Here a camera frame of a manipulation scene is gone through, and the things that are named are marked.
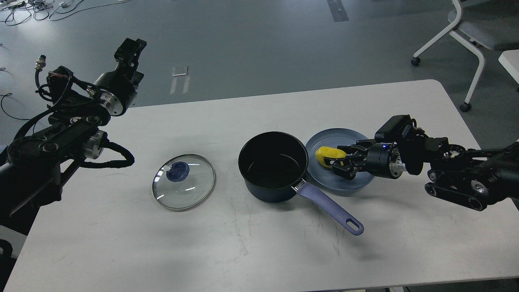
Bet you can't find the white table corner right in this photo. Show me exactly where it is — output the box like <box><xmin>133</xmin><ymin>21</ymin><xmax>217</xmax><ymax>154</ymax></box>
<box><xmin>498</xmin><ymin>49</ymin><xmax>519</xmax><ymax>84</ymax></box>

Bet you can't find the black floor cable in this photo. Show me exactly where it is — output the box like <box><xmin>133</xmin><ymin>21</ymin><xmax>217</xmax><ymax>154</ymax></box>
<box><xmin>0</xmin><ymin>93</ymin><xmax>33</xmax><ymax>120</ymax></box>

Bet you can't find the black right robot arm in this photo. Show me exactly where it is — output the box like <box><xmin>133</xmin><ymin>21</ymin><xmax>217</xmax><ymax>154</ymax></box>
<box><xmin>315</xmin><ymin>115</ymin><xmax>519</xmax><ymax>211</ymax></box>

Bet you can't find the tangled cables and power strip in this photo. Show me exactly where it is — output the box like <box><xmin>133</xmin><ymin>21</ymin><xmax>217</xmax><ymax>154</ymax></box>
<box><xmin>0</xmin><ymin>0</ymin><xmax>134</xmax><ymax>27</ymax></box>

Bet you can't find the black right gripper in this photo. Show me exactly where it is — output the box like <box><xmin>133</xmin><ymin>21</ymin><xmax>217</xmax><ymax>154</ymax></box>
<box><xmin>323</xmin><ymin>140</ymin><xmax>405</xmax><ymax>180</ymax></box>

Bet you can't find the glass pot lid blue knob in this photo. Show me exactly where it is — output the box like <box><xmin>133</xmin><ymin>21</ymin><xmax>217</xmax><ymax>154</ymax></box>
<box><xmin>151</xmin><ymin>154</ymin><xmax>216</xmax><ymax>212</ymax></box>

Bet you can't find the dark blue saucepan purple handle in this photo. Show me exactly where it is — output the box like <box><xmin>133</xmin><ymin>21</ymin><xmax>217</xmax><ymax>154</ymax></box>
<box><xmin>238</xmin><ymin>131</ymin><xmax>365</xmax><ymax>236</ymax></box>

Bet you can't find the blue round plate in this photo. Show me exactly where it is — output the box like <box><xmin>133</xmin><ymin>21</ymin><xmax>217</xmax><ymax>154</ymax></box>
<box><xmin>306</xmin><ymin>128</ymin><xmax>374</xmax><ymax>192</ymax></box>

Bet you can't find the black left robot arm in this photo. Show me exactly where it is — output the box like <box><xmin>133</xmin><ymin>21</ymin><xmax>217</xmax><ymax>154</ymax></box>
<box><xmin>1</xmin><ymin>39</ymin><xmax>147</xmax><ymax>224</ymax></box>

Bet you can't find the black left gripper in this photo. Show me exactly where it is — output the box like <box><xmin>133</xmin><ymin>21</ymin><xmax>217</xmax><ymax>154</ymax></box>
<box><xmin>93</xmin><ymin>38</ymin><xmax>148</xmax><ymax>116</ymax></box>

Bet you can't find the white office chair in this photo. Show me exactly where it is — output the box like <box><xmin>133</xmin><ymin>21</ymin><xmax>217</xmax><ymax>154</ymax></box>
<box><xmin>410</xmin><ymin>0</ymin><xmax>519</xmax><ymax>112</ymax></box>

